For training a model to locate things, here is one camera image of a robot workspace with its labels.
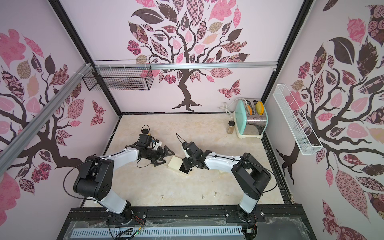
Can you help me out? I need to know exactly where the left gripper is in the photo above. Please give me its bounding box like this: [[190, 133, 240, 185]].
[[142, 145, 174, 167]]

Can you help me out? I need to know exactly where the cream drawer jewelry box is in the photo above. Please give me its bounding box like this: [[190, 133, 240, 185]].
[[167, 156, 191, 175]]

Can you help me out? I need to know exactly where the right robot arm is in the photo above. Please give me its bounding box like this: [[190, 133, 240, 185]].
[[182, 142, 272, 216]]

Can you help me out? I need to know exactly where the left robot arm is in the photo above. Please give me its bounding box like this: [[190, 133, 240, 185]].
[[73, 134, 175, 224]]

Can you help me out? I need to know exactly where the brown spice jar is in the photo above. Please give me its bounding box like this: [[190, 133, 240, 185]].
[[227, 120, 235, 134]]

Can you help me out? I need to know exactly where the mint green toaster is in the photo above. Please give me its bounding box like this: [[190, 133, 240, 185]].
[[233, 99, 269, 139]]

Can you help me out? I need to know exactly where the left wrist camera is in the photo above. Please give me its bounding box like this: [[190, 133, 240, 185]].
[[152, 139, 162, 150]]

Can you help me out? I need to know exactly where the white toaster cable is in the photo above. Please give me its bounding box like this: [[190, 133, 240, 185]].
[[218, 97, 250, 120]]

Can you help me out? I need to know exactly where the black wire basket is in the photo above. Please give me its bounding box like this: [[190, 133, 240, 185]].
[[83, 60, 155, 91]]

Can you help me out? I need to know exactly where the aluminium rail back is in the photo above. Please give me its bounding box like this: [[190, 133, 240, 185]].
[[95, 62, 278, 70]]

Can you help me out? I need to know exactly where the aluminium rail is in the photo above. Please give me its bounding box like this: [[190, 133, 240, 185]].
[[1, 63, 91, 174], [95, 62, 278, 70]]

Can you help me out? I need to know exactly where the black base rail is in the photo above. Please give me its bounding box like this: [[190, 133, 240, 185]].
[[58, 204, 316, 240]]

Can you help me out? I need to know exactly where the white wire shelf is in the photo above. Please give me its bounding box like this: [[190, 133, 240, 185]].
[[273, 84, 323, 155]]

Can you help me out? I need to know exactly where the white slotted cable duct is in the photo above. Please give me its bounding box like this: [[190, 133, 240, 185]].
[[69, 226, 243, 240]]

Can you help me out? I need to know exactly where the aluminium rail left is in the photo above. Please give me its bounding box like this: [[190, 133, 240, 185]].
[[1, 63, 91, 174]]

